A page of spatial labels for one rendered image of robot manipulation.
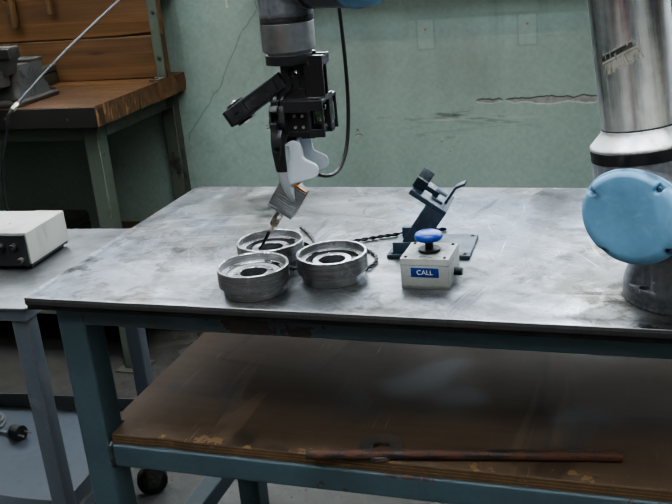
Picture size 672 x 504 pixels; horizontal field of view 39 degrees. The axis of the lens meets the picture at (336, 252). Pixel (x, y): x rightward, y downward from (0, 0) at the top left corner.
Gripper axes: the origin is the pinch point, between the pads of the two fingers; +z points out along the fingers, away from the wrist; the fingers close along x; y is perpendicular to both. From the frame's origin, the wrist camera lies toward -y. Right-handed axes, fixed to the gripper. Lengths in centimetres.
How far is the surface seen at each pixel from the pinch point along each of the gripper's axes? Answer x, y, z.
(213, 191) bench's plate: 44, -33, 13
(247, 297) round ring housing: -11.9, -4.0, 12.3
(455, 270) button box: -2.7, 24.3, 11.3
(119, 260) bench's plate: 4.1, -33.0, 12.9
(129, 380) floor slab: 108, -99, 92
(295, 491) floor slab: 57, -28, 93
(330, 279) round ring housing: -6.9, 6.9, 11.3
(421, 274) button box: -5.6, 19.9, 10.9
